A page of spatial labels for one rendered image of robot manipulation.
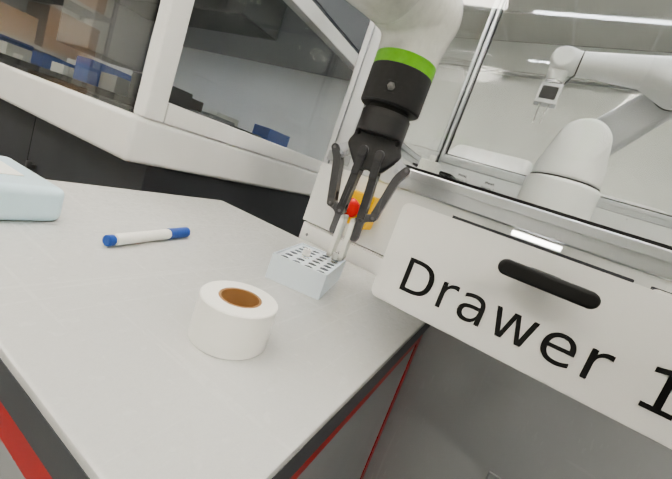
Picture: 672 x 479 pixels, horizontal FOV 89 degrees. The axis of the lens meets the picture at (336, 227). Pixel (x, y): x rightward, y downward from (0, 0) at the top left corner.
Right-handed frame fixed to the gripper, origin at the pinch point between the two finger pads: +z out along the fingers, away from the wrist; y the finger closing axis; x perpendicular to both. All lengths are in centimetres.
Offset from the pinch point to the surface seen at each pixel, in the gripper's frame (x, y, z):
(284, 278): 9.2, 4.2, 6.9
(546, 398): -10.4, -41.2, 14.9
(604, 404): 21.4, -29.3, 1.2
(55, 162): -27, 95, 16
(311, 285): 9.2, 0.2, 6.3
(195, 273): 17.3, 12.6, 7.9
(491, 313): 18.8, -19.3, -1.8
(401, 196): -19.7, -5.2, -9.1
